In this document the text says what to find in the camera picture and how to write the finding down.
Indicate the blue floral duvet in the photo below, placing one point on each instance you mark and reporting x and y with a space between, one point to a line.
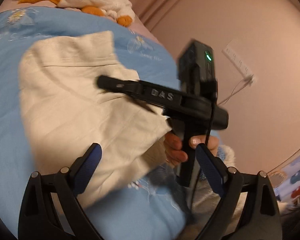
145 208

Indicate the white quilted jacket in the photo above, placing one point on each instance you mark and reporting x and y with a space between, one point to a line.
64 113

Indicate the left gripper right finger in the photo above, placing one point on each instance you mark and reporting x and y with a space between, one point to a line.
247 208

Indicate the right hand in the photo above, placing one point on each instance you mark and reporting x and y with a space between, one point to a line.
173 147

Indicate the white wall power strip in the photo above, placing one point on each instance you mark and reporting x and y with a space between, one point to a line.
237 61

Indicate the white fluffy robe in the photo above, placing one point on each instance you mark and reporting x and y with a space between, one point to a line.
201 201

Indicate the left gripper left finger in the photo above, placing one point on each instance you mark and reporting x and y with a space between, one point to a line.
38 217

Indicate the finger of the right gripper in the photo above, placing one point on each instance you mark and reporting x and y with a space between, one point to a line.
128 87

